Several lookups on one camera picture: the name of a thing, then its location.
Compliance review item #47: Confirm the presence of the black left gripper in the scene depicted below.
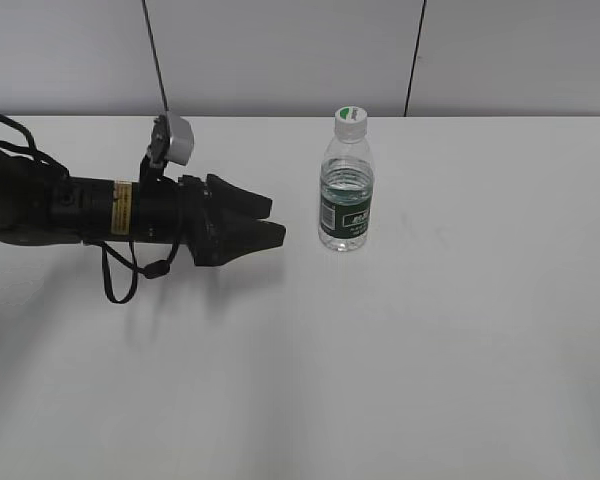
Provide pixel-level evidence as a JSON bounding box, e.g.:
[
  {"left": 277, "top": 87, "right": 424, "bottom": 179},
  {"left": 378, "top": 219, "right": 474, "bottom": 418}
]
[{"left": 179, "top": 174, "right": 286, "bottom": 266}]

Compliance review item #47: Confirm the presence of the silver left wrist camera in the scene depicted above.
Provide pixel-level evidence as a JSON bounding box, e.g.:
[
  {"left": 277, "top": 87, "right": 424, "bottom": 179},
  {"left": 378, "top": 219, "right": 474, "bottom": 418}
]
[{"left": 139, "top": 112, "right": 194, "bottom": 181}]

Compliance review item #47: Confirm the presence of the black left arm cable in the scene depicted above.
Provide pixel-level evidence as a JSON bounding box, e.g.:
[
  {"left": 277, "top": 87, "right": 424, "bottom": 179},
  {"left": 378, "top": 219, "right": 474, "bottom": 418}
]
[{"left": 100, "top": 199, "right": 182, "bottom": 304}]

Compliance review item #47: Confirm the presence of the clear water bottle green label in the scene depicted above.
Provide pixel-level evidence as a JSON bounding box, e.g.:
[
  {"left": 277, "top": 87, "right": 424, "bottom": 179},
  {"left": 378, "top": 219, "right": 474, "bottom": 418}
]
[{"left": 318, "top": 136, "right": 375, "bottom": 252}]

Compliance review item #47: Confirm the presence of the white green bottle cap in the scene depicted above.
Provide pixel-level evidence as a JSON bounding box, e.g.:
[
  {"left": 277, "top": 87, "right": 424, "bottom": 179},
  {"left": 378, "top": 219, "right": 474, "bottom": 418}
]
[{"left": 334, "top": 106, "right": 368, "bottom": 142}]

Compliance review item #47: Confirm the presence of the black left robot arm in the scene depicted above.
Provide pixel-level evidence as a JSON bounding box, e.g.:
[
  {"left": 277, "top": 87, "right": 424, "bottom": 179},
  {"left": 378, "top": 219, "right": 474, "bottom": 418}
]
[{"left": 0, "top": 149, "right": 286, "bottom": 267}]

